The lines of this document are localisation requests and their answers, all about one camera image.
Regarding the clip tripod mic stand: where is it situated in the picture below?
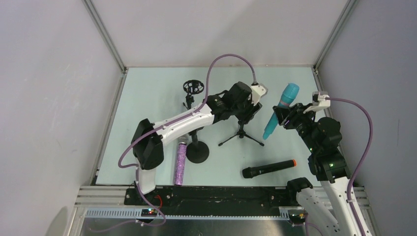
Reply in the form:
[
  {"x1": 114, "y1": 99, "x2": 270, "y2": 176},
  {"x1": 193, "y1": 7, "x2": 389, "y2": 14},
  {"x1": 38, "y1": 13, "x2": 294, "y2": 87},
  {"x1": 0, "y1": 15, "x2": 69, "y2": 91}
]
[{"x1": 218, "y1": 120, "x2": 265, "y2": 147}]

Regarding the light blue microphone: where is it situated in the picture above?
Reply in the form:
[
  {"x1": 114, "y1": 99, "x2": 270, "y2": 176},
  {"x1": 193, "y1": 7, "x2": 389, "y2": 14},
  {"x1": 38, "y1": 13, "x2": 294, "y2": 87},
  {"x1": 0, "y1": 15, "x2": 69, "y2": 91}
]
[{"x1": 263, "y1": 83, "x2": 299, "y2": 140}]

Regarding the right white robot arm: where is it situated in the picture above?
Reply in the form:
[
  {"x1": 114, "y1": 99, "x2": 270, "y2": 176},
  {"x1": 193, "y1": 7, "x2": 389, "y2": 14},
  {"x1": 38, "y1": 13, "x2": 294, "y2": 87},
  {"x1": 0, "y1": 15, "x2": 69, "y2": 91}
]
[{"x1": 273, "y1": 100, "x2": 372, "y2": 236}]

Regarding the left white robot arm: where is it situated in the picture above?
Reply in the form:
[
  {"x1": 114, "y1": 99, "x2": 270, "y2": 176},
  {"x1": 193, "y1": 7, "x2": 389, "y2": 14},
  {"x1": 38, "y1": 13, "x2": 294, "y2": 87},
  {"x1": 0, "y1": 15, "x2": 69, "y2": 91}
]
[{"x1": 131, "y1": 82, "x2": 268, "y2": 194}]

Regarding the round base mic stand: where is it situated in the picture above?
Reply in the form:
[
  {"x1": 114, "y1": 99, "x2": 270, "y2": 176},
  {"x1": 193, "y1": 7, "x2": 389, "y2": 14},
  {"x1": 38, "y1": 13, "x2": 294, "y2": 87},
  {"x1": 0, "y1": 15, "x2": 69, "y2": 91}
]
[{"x1": 186, "y1": 128, "x2": 209, "y2": 164}]

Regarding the black microphone orange tip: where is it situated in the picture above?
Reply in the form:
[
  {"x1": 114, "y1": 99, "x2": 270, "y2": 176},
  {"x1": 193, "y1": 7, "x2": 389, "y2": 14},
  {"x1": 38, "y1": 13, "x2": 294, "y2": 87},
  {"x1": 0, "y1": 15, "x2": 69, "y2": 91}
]
[{"x1": 242, "y1": 159, "x2": 297, "y2": 178}]

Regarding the purple glitter microphone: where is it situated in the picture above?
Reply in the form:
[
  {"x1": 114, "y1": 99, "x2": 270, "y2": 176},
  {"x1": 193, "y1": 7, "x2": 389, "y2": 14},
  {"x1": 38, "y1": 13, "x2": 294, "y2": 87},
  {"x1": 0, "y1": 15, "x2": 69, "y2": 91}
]
[{"x1": 174, "y1": 135, "x2": 188, "y2": 186}]

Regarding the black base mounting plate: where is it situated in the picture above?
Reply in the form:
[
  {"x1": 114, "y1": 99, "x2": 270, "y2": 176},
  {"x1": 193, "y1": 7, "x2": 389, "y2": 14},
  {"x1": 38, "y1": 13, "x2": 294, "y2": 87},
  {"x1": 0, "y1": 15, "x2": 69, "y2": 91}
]
[{"x1": 124, "y1": 186, "x2": 299, "y2": 216}]

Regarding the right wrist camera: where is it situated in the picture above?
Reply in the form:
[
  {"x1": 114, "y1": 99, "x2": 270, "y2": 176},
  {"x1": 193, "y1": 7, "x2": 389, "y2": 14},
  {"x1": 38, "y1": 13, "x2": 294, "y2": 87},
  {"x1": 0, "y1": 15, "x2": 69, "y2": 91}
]
[{"x1": 303, "y1": 91, "x2": 330, "y2": 114}]

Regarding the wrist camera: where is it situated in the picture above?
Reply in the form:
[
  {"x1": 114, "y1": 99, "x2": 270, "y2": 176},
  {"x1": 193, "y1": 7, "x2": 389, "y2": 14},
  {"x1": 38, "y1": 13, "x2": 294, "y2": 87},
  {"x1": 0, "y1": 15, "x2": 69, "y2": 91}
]
[
  {"x1": 250, "y1": 83, "x2": 268, "y2": 106},
  {"x1": 303, "y1": 91, "x2": 330, "y2": 114}
]

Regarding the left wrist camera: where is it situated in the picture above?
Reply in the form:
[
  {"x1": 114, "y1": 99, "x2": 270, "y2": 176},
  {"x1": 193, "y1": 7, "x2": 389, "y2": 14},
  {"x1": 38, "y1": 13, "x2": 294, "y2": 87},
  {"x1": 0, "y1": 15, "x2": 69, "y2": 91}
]
[{"x1": 250, "y1": 83, "x2": 268, "y2": 106}]

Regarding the shock mount tripod stand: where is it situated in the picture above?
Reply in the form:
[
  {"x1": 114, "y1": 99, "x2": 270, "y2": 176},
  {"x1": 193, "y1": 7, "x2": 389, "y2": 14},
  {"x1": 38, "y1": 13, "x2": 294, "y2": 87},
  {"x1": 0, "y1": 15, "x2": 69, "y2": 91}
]
[{"x1": 183, "y1": 80, "x2": 205, "y2": 110}]

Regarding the slotted cable duct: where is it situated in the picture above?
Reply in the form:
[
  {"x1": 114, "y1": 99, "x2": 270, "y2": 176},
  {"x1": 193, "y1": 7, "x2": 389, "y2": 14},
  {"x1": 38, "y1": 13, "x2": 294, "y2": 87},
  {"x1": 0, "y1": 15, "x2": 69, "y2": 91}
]
[{"x1": 84, "y1": 207, "x2": 290, "y2": 221}]

